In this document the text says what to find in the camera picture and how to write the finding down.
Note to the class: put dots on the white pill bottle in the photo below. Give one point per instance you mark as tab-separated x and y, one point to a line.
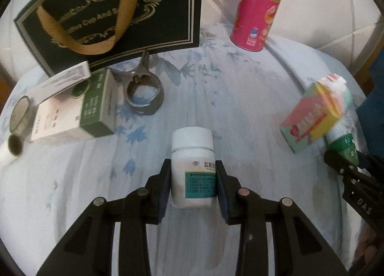
193	159

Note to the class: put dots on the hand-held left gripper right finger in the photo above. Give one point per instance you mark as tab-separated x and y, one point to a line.
223	204

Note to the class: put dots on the green and white carton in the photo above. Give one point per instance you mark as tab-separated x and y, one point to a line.
96	114

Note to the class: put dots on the green small bottle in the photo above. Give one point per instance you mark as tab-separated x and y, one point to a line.
345	147

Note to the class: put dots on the black gift box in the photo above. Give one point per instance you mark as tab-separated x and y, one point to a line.
168	9

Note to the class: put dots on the person's right hand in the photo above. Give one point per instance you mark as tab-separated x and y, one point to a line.
366	252

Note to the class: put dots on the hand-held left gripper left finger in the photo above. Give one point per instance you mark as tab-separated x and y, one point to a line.
164	204

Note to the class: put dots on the metal spring clip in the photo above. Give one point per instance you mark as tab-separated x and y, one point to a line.
144	107

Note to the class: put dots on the white padded headboard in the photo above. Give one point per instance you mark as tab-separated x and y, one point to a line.
315	9

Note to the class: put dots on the white slim carton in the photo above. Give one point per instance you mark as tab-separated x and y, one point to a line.
57	82

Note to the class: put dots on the pastel tissue box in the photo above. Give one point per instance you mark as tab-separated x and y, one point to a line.
312	120

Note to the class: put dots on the clear plastic cup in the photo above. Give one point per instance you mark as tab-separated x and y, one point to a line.
21	111

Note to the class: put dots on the red yellow chips can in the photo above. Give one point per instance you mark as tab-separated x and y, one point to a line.
258	9

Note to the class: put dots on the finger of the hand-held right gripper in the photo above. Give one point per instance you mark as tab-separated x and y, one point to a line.
370	163
342	168

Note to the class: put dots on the white cardboard tube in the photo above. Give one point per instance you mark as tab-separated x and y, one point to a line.
6	153

